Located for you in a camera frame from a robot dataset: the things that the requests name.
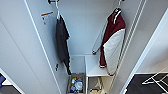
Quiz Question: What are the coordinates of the red and white jacket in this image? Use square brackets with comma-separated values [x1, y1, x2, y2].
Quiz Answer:
[91, 6, 128, 77]

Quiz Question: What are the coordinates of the white wardrobe door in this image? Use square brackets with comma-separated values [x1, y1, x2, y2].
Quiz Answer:
[118, 0, 168, 94]
[0, 0, 64, 94]

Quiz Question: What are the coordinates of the white wardrobe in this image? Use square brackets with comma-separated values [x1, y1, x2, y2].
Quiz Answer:
[24, 0, 148, 94]

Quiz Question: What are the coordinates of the black hanging garment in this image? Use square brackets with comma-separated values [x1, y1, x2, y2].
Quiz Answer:
[53, 14, 72, 76]

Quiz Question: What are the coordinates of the brown cardboard box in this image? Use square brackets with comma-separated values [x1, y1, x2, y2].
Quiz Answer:
[67, 72, 86, 94]

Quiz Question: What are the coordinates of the white round container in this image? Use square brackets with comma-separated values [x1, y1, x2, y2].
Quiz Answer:
[74, 81, 84, 92]

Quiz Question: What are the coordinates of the small blue item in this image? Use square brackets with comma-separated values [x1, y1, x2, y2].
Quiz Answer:
[69, 84, 76, 94]

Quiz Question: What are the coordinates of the white clothes hanger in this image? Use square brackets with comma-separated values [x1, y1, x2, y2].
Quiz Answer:
[54, 1, 63, 21]

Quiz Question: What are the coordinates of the orange label strip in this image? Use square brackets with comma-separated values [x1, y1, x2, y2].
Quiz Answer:
[40, 11, 55, 18]

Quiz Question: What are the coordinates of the blue fabric cover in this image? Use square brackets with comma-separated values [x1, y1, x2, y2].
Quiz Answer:
[0, 73, 7, 87]

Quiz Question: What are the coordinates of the white metal frame chair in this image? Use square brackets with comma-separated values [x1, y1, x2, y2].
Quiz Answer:
[141, 71, 168, 92]

